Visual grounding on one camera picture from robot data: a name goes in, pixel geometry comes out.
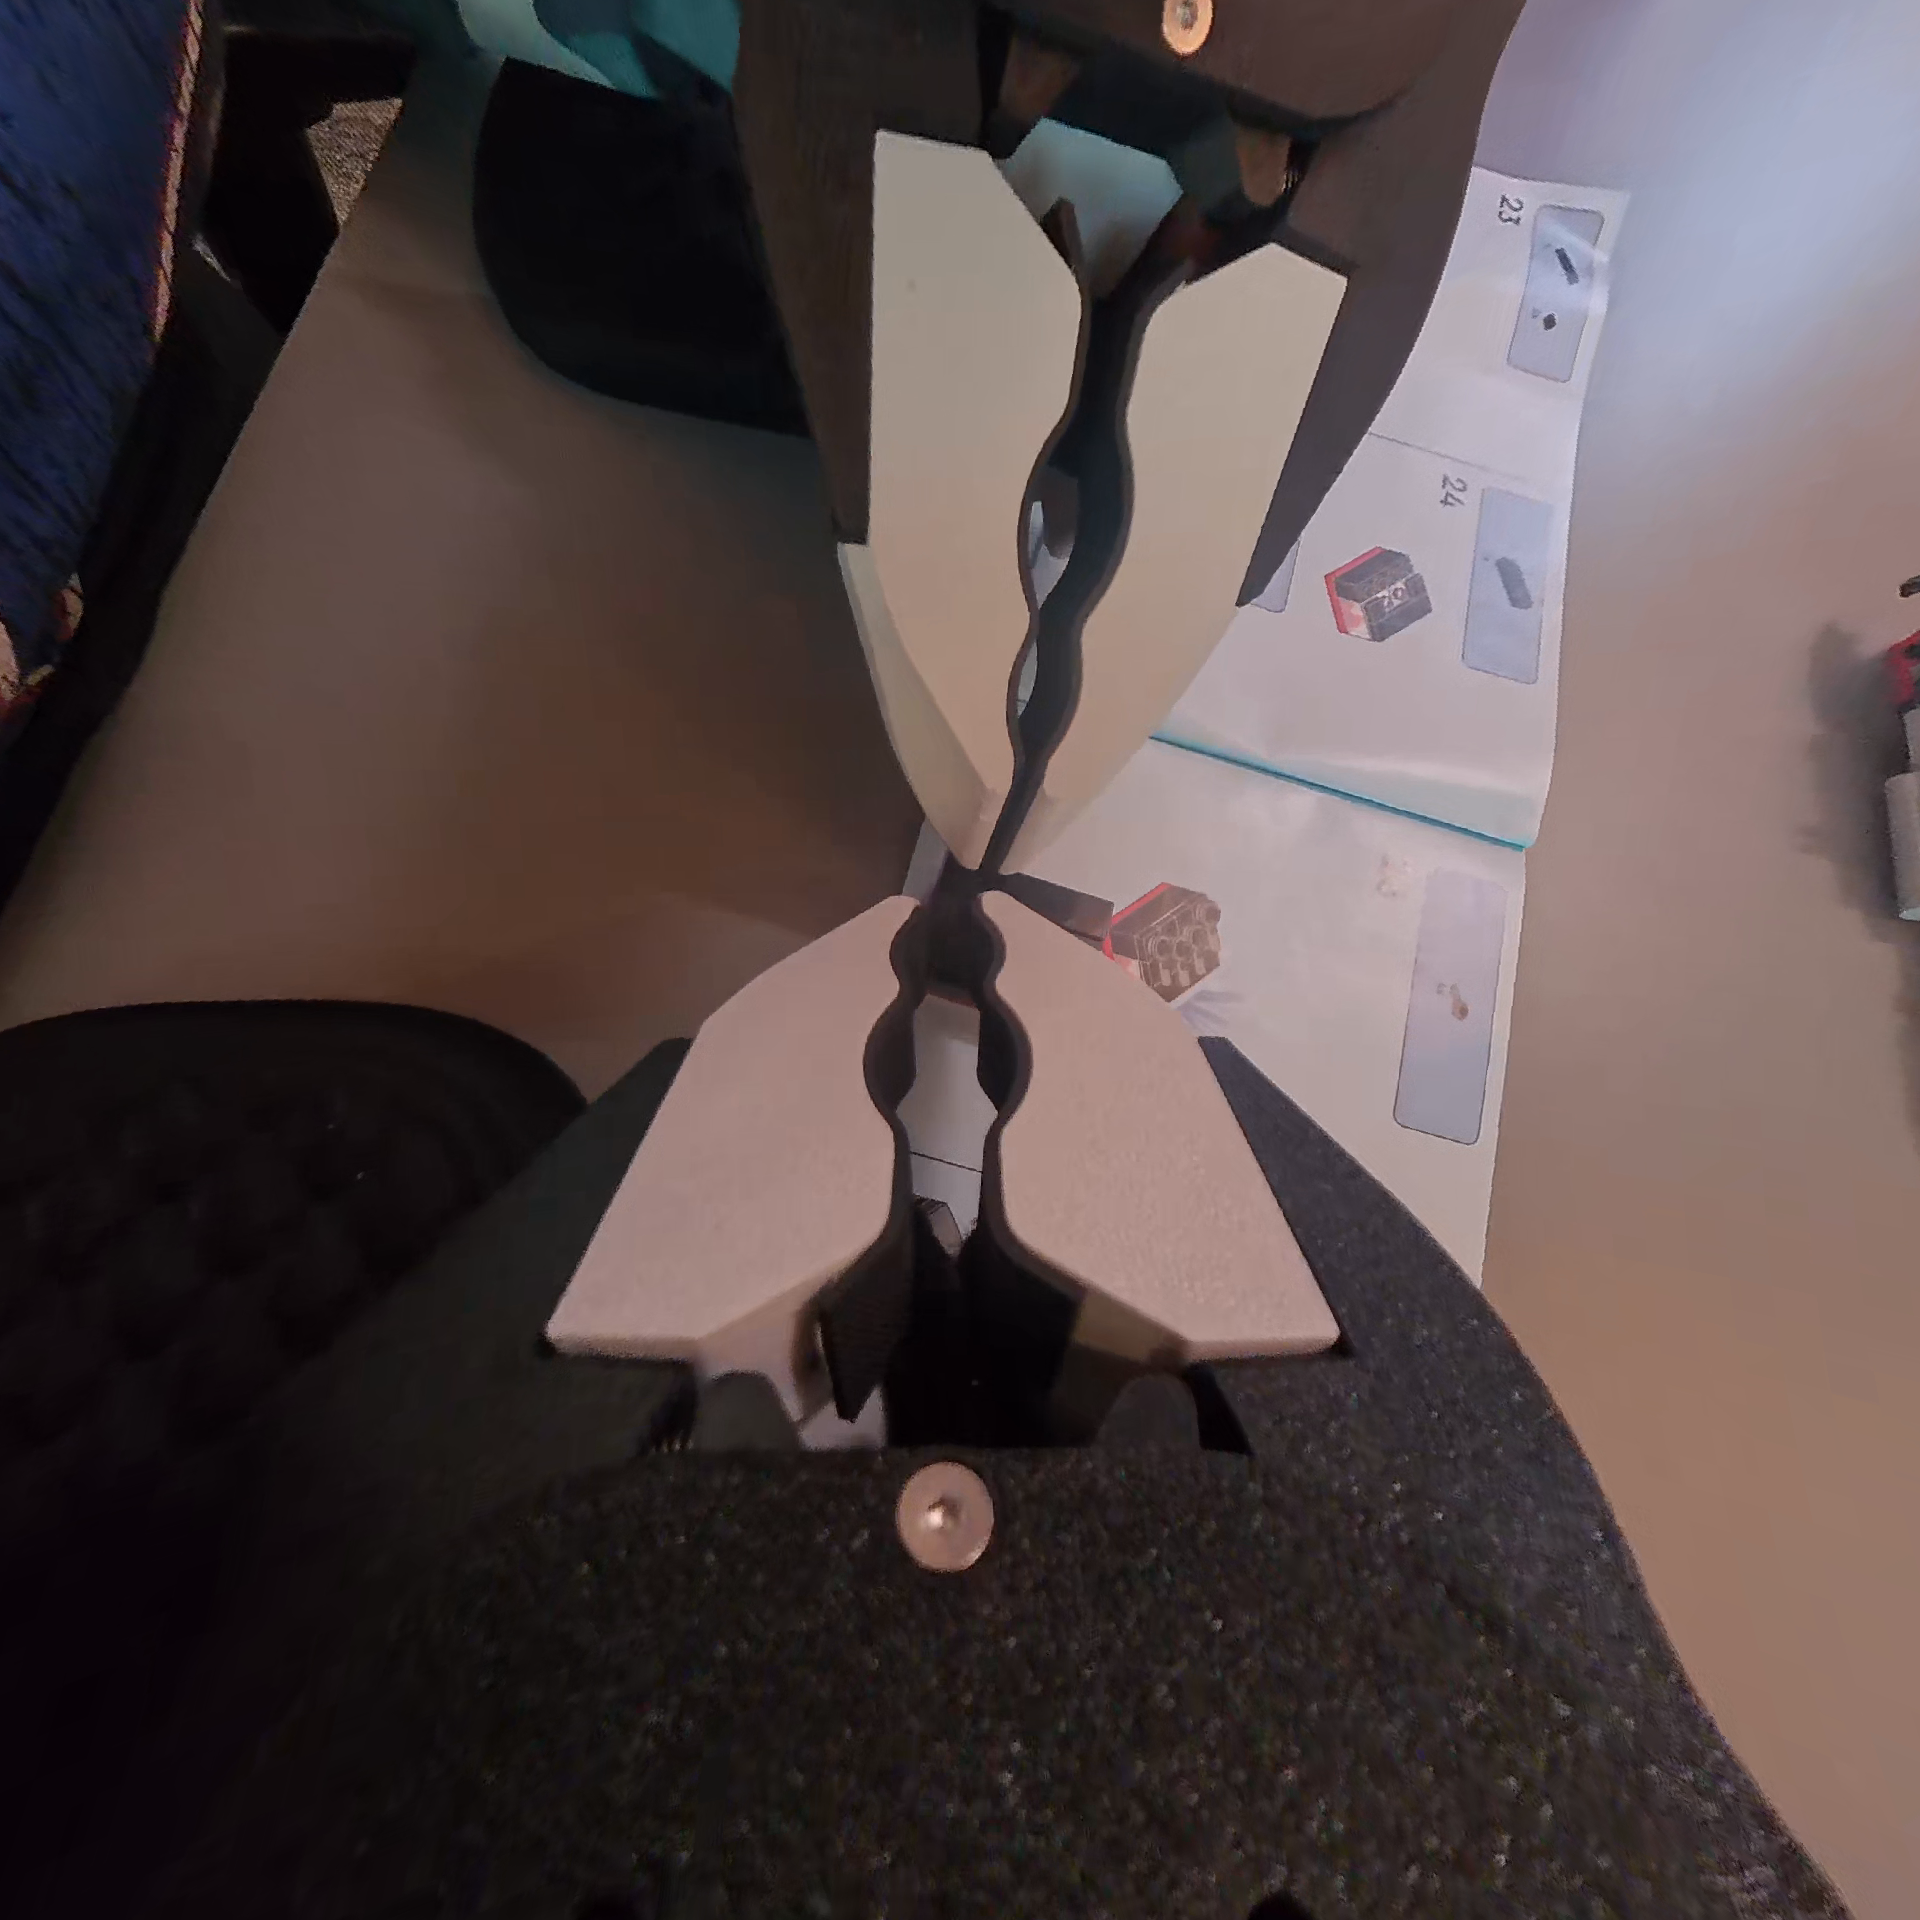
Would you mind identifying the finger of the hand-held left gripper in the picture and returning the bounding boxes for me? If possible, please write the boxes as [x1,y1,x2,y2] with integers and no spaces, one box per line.
[990,239,1352,880]
[836,128,1088,874]

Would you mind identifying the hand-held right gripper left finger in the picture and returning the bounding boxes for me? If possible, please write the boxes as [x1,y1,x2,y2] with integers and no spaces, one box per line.
[544,895,920,1423]

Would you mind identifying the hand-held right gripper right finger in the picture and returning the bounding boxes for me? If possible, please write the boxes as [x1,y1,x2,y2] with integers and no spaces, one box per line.
[972,887,1344,1440]

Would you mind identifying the small red black brick assembly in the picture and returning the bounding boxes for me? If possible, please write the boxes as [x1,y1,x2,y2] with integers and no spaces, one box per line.
[927,861,1114,927]

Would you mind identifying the grey desk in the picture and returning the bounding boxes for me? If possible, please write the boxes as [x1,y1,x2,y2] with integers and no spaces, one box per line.
[0,0,1920,1920]

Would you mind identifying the black cushion pad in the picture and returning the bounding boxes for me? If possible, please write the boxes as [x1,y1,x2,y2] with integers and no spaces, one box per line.
[0,1000,589,1920]
[470,60,816,440]

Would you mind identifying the person's teal patterned pants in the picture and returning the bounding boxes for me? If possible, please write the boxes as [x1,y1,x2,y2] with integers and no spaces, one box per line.
[456,0,744,105]

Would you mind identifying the open white instruction booklet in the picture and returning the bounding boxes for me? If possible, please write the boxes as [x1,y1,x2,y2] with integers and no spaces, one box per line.
[895,164,1634,1295]

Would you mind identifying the person's black printed shirt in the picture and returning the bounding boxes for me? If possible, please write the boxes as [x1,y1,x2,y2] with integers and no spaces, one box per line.
[0,0,208,721]

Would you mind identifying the grey toy brick truck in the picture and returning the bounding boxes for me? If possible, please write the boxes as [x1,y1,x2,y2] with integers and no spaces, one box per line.
[1871,568,1920,924]

